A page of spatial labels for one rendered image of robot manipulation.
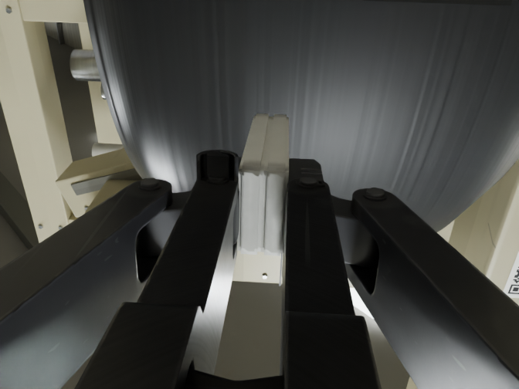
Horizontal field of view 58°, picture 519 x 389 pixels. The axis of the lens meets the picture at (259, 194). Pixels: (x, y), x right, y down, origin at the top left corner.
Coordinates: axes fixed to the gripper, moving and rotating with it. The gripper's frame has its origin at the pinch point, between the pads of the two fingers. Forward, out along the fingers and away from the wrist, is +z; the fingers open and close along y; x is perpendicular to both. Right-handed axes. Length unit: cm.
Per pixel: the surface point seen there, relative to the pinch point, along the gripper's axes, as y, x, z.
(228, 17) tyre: -2.5, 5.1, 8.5
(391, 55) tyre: 5.9, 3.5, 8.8
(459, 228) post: 26, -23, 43
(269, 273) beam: 0, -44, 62
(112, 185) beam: -34, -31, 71
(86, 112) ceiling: -279, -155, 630
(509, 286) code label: 29, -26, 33
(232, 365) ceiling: -23, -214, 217
